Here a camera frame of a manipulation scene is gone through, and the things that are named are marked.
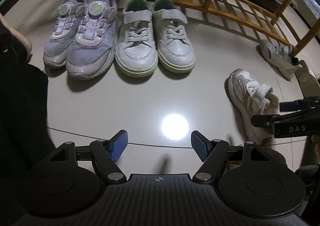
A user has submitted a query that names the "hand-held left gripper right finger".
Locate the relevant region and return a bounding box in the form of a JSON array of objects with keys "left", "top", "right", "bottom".
[{"left": 191, "top": 131, "right": 272, "bottom": 183}]

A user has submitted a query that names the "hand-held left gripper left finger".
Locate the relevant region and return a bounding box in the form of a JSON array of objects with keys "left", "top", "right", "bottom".
[{"left": 49, "top": 130, "right": 129, "bottom": 184}]

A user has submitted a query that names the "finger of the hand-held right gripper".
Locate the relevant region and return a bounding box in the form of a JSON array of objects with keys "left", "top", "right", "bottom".
[
  {"left": 279, "top": 101, "right": 304, "bottom": 112},
  {"left": 251, "top": 114, "right": 278, "bottom": 128}
]

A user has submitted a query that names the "white mesh sneaker tan sole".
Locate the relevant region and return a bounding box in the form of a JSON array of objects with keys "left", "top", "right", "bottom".
[{"left": 227, "top": 68, "right": 280, "bottom": 144}]

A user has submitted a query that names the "purple dial sneaker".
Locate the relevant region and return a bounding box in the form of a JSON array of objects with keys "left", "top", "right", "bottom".
[
  {"left": 43, "top": 0, "right": 88, "bottom": 69},
  {"left": 66, "top": 0, "right": 118, "bottom": 80}
]

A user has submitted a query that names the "white sneaker green sole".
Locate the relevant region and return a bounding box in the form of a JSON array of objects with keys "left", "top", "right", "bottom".
[
  {"left": 114, "top": 0, "right": 158, "bottom": 77},
  {"left": 151, "top": 0, "right": 196, "bottom": 70}
]

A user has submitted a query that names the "person's right hand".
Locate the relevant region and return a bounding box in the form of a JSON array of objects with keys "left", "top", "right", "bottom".
[{"left": 311, "top": 134, "right": 320, "bottom": 164}]

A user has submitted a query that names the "person's right leg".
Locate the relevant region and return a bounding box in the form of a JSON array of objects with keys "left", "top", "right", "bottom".
[{"left": 295, "top": 164, "right": 320, "bottom": 216}]

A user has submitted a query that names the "person's leg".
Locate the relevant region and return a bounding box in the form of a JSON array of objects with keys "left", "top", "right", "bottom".
[
  {"left": 0, "top": 62, "right": 54, "bottom": 216},
  {"left": 295, "top": 164, "right": 320, "bottom": 216}
]

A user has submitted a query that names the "person's left leg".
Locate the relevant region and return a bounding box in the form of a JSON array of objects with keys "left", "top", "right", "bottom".
[{"left": 0, "top": 62, "right": 54, "bottom": 216}]

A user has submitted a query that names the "person's left slipper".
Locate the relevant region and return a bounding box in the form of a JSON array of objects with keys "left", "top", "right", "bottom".
[{"left": 0, "top": 13, "right": 32, "bottom": 67}]

